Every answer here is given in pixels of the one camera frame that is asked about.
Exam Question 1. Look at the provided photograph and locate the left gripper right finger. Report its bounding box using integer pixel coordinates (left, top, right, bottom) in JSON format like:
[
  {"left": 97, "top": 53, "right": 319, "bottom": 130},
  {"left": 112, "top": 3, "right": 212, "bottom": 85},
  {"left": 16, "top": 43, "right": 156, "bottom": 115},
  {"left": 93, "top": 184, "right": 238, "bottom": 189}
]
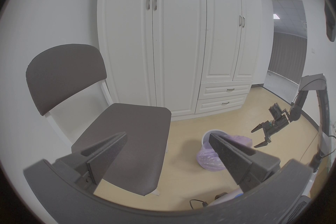
[{"left": 209, "top": 132, "right": 281, "bottom": 194}]

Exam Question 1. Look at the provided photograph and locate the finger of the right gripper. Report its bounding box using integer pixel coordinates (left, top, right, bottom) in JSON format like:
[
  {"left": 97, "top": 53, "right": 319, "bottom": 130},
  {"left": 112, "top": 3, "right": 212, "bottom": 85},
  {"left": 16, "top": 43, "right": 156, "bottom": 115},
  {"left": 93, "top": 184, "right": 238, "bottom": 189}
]
[
  {"left": 251, "top": 122, "right": 266, "bottom": 134},
  {"left": 253, "top": 136, "right": 271, "bottom": 149}
]

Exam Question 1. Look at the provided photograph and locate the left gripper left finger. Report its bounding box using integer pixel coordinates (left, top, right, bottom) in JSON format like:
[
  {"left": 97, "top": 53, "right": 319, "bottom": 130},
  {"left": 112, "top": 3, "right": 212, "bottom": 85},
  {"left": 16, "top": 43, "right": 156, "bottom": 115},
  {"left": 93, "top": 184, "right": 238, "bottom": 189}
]
[{"left": 54, "top": 132, "right": 128, "bottom": 194}]

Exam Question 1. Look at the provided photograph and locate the purple plastic bag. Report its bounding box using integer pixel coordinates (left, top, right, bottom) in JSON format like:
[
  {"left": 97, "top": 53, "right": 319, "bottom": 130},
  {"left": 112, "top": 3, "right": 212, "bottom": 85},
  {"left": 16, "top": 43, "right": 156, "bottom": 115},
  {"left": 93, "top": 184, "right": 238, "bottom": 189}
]
[{"left": 196, "top": 134, "right": 253, "bottom": 171}]

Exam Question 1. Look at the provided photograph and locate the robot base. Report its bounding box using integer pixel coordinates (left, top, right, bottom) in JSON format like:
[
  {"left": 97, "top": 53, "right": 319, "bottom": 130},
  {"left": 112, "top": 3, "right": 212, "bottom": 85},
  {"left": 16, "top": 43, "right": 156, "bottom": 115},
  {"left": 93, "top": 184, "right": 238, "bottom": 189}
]
[{"left": 209, "top": 169, "right": 328, "bottom": 224}]

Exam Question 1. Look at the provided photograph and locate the white trash bin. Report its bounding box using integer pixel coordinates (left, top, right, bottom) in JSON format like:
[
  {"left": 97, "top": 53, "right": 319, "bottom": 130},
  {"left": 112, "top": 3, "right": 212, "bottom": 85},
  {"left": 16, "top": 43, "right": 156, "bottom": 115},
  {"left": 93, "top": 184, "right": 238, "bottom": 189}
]
[{"left": 201, "top": 129, "right": 231, "bottom": 146}]

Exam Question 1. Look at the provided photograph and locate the grey curtain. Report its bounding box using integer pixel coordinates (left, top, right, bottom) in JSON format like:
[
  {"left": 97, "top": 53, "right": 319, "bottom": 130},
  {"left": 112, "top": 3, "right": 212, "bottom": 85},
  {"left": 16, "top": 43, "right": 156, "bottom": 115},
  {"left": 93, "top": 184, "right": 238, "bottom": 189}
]
[{"left": 268, "top": 33, "right": 307, "bottom": 85}]

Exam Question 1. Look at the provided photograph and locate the dark grey white-legged chair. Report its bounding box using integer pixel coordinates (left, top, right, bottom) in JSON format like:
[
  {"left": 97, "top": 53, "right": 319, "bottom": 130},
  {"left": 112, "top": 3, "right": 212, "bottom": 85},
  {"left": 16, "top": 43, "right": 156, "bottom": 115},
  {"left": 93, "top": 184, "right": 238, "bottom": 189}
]
[{"left": 26, "top": 44, "right": 172, "bottom": 197}]

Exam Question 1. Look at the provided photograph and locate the white wardrobe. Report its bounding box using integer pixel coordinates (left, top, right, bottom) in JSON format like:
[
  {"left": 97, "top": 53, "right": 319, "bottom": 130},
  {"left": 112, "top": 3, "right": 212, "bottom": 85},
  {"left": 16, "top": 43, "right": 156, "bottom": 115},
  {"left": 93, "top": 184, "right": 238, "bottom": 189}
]
[{"left": 97, "top": 0, "right": 275, "bottom": 121}]

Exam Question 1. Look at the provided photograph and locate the black cable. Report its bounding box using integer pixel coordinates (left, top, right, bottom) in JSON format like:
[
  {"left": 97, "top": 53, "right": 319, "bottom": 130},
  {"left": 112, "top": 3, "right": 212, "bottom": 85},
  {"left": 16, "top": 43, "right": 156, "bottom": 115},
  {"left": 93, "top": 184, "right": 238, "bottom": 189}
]
[{"left": 190, "top": 191, "right": 229, "bottom": 211}]

